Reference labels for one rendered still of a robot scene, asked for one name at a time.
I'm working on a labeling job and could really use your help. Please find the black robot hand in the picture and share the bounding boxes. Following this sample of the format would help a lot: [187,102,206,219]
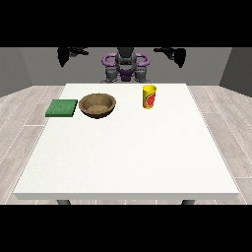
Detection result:
[56,46,90,69]
[153,47,187,69]

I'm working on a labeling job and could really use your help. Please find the yellow cup with melon print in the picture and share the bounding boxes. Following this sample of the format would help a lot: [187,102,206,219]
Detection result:
[142,84,158,110]

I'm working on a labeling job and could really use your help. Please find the green square pad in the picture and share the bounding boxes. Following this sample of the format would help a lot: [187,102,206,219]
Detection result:
[44,98,79,118]

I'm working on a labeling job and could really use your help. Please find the brown wooden bowl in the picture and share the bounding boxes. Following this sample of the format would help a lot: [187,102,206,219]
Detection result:
[78,93,117,119]

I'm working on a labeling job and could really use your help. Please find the grey robot trunk purple rings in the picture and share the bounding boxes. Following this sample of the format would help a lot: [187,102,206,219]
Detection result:
[100,46,153,85]

